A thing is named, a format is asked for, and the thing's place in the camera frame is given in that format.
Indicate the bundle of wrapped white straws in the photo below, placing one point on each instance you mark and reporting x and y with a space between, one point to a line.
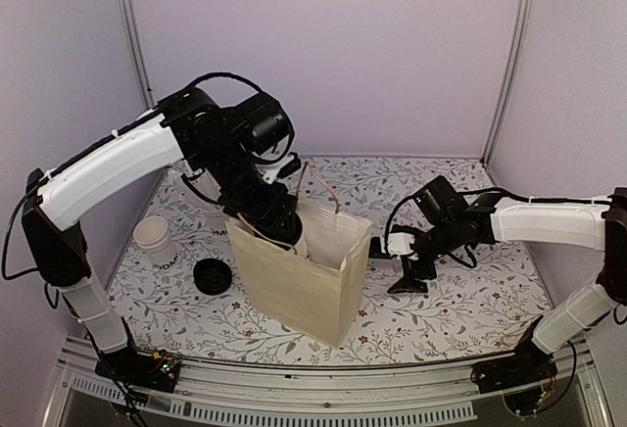
207 187

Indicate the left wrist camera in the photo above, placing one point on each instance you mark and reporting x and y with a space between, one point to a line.
281 169

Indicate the metal frame post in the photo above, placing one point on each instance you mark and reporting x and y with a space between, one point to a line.
521 20
133 39

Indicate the stack of white paper cups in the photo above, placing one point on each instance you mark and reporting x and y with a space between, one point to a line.
152 236

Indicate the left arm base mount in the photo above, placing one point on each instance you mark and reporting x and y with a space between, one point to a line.
157 371

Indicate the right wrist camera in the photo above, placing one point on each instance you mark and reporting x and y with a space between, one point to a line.
396 245

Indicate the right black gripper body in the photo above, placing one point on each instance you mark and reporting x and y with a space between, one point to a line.
412 270

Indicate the right metal frame post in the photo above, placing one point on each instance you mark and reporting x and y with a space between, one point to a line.
521 20

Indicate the floral patterned table mat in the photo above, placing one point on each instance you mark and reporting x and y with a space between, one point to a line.
466 312

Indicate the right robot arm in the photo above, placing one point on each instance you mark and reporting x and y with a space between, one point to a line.
494 215

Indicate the beige paper takeout bag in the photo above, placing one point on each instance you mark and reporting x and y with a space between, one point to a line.
319 296

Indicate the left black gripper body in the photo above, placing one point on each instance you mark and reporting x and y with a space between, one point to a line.
265 212

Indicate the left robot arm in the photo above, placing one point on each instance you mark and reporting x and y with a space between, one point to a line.
246 149

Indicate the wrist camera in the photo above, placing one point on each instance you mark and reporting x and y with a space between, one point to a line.
281 169
396 245

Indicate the white cup holding straws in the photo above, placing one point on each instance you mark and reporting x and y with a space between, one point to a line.
215 219

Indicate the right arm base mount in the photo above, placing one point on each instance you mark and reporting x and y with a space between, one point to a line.
527 364

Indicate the left metal frame post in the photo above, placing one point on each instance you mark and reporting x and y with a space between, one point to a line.
133 39

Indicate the stack of black lids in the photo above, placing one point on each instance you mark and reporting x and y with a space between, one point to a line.
212 276

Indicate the front aluminium rail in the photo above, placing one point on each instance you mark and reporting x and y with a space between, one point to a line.
225 393

